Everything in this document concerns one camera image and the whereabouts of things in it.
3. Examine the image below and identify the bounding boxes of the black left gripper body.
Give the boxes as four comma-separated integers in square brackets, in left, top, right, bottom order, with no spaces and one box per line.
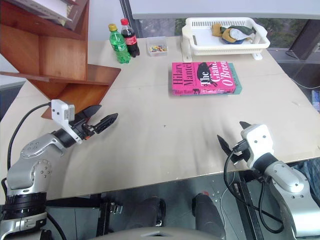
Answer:
[70,112,101,142]

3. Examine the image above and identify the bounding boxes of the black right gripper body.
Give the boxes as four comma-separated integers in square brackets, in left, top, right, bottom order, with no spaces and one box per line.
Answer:
[227,139,252,165]

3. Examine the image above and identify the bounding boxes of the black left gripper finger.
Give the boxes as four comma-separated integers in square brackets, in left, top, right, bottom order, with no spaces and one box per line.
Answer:
[94,112,119,134]
[82,104,102,118]

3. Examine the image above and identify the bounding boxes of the pink paperback book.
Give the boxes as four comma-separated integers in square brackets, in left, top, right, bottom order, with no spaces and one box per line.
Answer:
[171,60,238,97]

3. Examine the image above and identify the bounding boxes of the wooden shelf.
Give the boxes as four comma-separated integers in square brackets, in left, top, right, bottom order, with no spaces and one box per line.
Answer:
[0,0,122,122]

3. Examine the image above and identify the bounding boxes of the white box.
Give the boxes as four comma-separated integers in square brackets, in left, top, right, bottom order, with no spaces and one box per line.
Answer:
[9,0,77,24]

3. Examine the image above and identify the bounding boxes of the dark rounded shape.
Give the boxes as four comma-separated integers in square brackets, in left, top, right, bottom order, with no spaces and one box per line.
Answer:
[191,192,227,239]

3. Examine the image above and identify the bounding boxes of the green soda bottle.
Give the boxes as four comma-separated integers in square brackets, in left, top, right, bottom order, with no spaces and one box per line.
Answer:
[107,23,132,65]

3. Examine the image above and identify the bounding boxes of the blue denim fabric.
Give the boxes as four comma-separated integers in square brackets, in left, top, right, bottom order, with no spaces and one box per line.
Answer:
[296,156,320,199]

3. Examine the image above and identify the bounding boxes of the blue striped object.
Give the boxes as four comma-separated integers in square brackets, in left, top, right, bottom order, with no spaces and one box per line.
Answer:
[310,89,320,111]

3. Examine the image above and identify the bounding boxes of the dark cola bottle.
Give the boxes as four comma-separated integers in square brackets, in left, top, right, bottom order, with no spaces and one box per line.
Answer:
[120,18,141,59]

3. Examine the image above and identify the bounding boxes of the colourful small pieces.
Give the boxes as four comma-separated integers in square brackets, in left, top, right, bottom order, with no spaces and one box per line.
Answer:
[148,44,167,53]

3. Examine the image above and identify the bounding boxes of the white grey cloth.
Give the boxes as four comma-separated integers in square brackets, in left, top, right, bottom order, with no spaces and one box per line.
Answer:
[227,28,249,43]

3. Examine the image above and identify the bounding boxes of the white plastic basket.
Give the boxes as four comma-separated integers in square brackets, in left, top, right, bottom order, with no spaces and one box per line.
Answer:
[181,16,271,62]

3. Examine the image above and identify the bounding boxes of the clear plastic box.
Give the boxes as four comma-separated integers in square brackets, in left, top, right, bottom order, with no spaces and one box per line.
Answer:
[145,36,169,58]

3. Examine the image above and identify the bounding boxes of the dark green cloth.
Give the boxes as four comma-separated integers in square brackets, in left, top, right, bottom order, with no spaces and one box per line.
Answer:
[229,24,257,36]

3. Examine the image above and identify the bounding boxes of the mustard yellow cloth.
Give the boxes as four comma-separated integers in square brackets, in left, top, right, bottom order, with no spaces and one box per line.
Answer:
[211,22,232,43]

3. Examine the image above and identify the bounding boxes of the black panel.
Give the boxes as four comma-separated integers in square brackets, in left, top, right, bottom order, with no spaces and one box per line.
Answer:
[286,19,320,61]

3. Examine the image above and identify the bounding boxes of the grey robot body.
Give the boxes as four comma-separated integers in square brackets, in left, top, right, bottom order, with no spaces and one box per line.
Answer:
[86,225,227,240]

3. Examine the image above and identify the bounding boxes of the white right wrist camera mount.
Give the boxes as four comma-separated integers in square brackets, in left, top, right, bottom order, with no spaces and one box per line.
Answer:
[240,124,276,169]

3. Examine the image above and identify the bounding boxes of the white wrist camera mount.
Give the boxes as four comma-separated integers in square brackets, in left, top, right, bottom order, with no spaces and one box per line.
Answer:
[49,99,83,145]
[240,124,276,169]

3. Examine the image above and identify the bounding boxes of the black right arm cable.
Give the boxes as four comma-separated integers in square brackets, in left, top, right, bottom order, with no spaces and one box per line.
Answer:
[222,142,285,232]

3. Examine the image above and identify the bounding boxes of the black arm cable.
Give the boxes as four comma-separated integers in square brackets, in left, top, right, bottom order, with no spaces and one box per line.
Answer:
[6,102,52,174]
[222,142,285,232]

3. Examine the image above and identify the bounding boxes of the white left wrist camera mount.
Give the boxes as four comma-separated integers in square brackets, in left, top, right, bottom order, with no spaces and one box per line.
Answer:
[49,99,83,145]

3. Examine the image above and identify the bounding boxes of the black table frame bar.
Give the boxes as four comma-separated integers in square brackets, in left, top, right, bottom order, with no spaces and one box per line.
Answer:
[234,171,266,240]

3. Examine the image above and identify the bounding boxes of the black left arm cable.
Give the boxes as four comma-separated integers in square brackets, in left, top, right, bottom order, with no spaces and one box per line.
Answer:
[6,102,52,174]

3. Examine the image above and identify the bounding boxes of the white cable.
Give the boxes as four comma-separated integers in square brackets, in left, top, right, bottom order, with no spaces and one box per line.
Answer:
[290,76,320,90]

